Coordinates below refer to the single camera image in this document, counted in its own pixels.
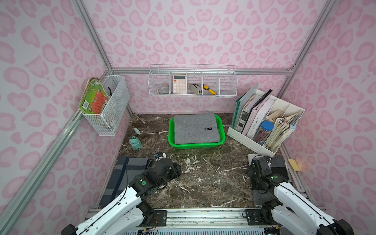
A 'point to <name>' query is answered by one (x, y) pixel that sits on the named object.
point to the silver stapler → (195, 88)
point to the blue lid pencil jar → (263, 132)
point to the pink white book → (256, 116)
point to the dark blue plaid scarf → (125, 169)
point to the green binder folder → (240, 104)
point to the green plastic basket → (222, 129)
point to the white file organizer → (285, 117)
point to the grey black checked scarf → (278, 166)
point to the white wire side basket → (106, 123)
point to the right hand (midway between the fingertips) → (251, 168)
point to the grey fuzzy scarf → (199, 128)
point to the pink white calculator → (179, 84)
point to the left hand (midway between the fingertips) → (178, 166)
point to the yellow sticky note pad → (294, 165)
